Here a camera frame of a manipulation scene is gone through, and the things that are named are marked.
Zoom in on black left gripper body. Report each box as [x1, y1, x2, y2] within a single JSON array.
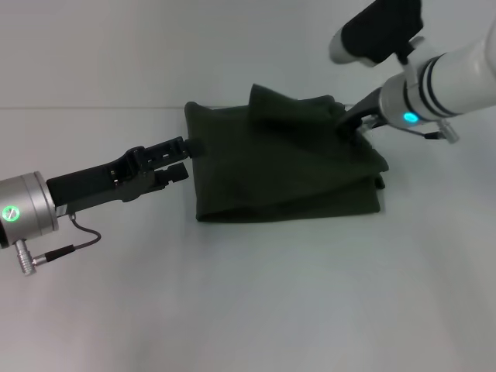
[[46, 146, 160, 216]]

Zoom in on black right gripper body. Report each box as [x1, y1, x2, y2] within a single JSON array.
[[336, 87, 389, 140]]

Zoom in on dark green t-shirt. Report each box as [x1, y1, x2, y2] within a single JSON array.
[[184, 82, 390, 224]]

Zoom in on dark cable with silver plug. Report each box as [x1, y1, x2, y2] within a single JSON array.
[[15, 212, 102, 277], [402, 119, 460, 145]]

